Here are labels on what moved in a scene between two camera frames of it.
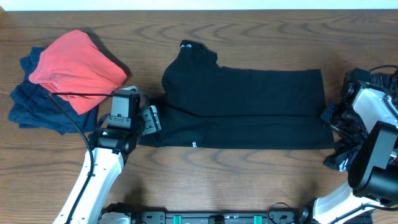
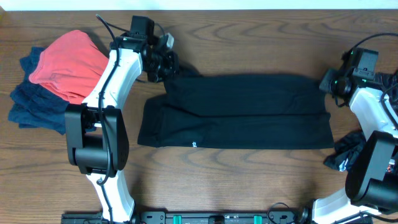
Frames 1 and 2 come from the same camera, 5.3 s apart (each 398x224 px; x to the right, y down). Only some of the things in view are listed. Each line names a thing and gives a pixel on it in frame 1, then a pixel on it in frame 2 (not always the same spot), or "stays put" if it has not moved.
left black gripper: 143,101 to 170,65
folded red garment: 73,64 stays put
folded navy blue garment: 32,107 stays put
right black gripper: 326,117 to 325,83
